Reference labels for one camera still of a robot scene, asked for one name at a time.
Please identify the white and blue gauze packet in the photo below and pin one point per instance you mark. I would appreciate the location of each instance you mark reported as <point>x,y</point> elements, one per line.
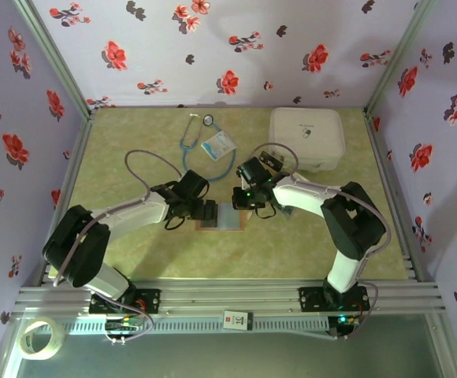
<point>218,145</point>

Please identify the white medical pouch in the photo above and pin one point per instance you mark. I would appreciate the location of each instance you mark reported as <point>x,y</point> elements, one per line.
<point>307,138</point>

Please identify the clear tape roll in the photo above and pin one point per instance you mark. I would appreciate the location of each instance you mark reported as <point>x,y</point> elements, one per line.
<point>59,342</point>

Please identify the black and gold credit card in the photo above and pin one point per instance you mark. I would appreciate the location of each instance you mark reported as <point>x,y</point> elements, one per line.
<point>272,159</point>

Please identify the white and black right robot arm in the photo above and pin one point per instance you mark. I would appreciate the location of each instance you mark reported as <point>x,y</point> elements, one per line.
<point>303,197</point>

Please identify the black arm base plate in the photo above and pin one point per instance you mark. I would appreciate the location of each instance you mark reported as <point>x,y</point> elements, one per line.
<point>311,299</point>
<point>149,300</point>

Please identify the aluminium corner post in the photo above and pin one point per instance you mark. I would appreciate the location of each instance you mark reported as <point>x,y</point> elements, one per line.
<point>57,59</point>
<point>396,59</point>

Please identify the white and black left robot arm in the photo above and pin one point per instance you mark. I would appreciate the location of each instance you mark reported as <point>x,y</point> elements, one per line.
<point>134,216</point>

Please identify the red and white label tag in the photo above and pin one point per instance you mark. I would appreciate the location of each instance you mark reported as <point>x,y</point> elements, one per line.
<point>236,319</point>

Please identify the aluminium side rail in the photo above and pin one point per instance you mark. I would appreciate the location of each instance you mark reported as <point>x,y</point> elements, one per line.
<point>387,177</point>
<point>76,157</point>

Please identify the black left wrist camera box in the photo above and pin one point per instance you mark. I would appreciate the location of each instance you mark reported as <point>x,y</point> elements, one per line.
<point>194,184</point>

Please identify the blue stethoscope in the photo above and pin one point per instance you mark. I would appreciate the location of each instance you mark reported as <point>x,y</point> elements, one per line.
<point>209,120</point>

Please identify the aluminium front rail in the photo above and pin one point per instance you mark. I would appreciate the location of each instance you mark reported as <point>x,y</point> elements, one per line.
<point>228,295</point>

